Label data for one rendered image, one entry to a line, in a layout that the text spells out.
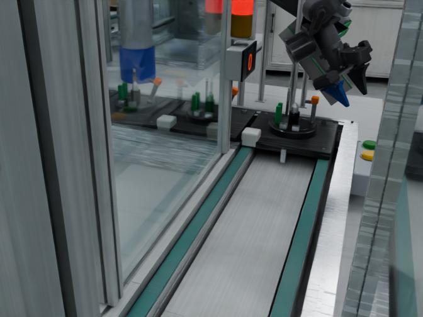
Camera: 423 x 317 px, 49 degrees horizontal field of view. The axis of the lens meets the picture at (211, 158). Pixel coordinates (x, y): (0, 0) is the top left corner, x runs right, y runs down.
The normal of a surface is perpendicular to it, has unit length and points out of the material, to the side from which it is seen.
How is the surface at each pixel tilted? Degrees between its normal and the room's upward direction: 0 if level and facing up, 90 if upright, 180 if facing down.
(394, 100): 90
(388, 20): 90
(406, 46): 90
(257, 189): 0
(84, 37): 90
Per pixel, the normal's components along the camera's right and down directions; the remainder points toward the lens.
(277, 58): -0.16, 0.44
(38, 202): 0.95, 0.16
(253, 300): 0.03, -0.90
